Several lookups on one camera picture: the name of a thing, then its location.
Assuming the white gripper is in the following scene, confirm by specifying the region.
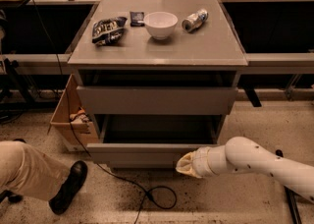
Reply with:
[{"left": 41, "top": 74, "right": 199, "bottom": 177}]
[{"left": 176, "top": 146, "right": 230, "bottom": 178}]

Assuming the grey drawer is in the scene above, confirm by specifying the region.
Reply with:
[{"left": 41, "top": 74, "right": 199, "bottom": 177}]
[
  {"left": 87, "top": 115, "right": 226, "bottom": 169},
  {"left": 77, "top": 86, "right": 237, "bottom": 115}
]

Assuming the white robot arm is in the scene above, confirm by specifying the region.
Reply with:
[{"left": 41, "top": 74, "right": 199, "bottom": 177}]
[{"left": 176, "top": 137, "right": 314, "bottom": 202}]

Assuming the grey drawer cabinet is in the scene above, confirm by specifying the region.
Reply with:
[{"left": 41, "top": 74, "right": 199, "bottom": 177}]
[{"left": 67, "top": 0, "right": 249, "bottom": 170}]

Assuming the grey top drawer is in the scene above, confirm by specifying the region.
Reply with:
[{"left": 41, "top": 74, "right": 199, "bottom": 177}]
[{"left": 77, "top": 86, "right": 237, "bottom": 115}]

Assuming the black chair base leg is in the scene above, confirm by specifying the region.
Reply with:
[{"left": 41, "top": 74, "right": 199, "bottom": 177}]
[{"left": 284, "top": 187, "right": 302, "bottom": 224}]

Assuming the black shoe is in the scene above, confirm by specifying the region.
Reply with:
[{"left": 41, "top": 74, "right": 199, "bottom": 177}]
[{"left": 49, "top": 160, "right": 88, "bottom": 215}]

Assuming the cardboard box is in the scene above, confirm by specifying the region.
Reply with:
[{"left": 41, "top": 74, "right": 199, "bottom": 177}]
[{"left": 50, "top": 75, "right": 98, "bottom": 151}]

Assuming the white bowl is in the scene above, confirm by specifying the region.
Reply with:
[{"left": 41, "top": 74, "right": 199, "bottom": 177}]
[{"left": 144, "top": 12, "right": 178, "bottom": 40}]

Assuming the crushed silver can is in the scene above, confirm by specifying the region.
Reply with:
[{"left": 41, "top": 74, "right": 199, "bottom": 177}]
[{"left": 182, "top": 9, "right": 208, "bottom": 32}]

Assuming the small dark blue packet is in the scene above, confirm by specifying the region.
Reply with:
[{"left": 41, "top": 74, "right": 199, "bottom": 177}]
[{"left": 130, "top": 12, "right": 144, "bottom": 27}]

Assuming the dark chip bag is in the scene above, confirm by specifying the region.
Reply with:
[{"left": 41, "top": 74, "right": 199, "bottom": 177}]
[{"left": 92, "top": 17, "right": 128, "bottom": 46}]

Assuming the beige trouser leg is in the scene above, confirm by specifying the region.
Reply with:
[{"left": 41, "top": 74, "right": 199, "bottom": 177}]
[{"left": 0, "top": 140, "right": 70, "bottom": 201}]

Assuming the black cable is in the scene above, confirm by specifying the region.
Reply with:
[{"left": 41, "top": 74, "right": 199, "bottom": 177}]
[{"left": 14, "top": 0, "right": 178, "bottom": 224}]

